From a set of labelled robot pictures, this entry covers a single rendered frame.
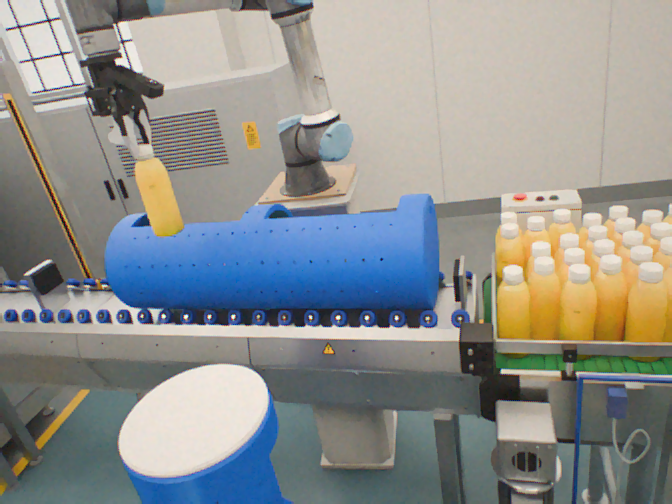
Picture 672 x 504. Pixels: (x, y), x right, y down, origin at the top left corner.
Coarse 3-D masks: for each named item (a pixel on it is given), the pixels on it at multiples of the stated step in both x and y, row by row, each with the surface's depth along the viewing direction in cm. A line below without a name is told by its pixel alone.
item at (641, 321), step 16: (608, 224) 122; (640, 224) 119; (656, 240) 110; (624, 256) 109; (656, 256) 106; (624, 272) 105; (640, 288) 97; (656, 288) 96; (640, 304) 97; (656, 304) 96; (640, 320) 99; (656, 320) 98; (624, 336) 105; (640, 336) 100; (656, 336) 99
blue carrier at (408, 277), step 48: (144, 240) 132; (192, 240) 128; (240, 240) 123; (288, 240) 119; (336, 240) 115; (384, 240) 111; (432, 240) 122; (144, 288) 134; (192, 288) 129; (240, 288) 125; (288, 288) 121; (336, 288) 117; (384, 288) 114; (432, 288) 119
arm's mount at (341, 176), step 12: (336, 168) 175; (348, 168) 173; (276, 180) 175; (336, 180) 164; (348, 180) 162; (276, 192) 163; (312, 192) 156; (324, 192) 156; (336, 192) 154; (264, 204) 158
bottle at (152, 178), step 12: (144, 156) 109; (144, 168) 109; (156, 168) 110; (144, 180) 110; (156, 180) 110; (168, 180) 113; (144, 192) 111; (156, 192) 111; (168, 192) 113; (144, 204) 114; (156, 204) 112; (168, 204) 114; (156, 216) 114; (168, 216) 114; (180, 216) 117; (156, 228) 115; (168, 228) 115; (180, 228) 117
